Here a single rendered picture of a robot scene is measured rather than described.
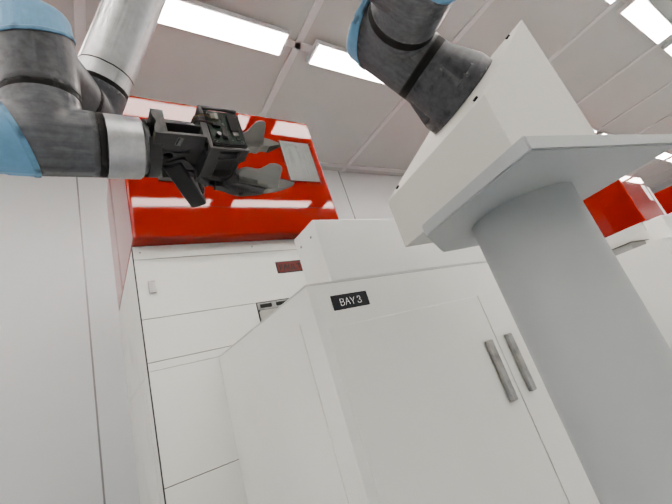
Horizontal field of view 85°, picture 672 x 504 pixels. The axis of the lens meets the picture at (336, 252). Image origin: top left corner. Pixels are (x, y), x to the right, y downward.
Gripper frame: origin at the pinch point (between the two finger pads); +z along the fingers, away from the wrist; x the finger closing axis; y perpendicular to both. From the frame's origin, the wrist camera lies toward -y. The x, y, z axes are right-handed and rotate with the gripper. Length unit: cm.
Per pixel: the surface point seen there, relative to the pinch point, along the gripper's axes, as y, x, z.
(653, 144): 34, -20, 36
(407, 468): -15, -52, 15
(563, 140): 30.3, -18.7, 17.6
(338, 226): -13.8, -4.3, 19.6
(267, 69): -112, 176, 100
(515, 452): -15, -60, 43
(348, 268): -14.2, -14.1, 18.1
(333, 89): -115, 174, 159
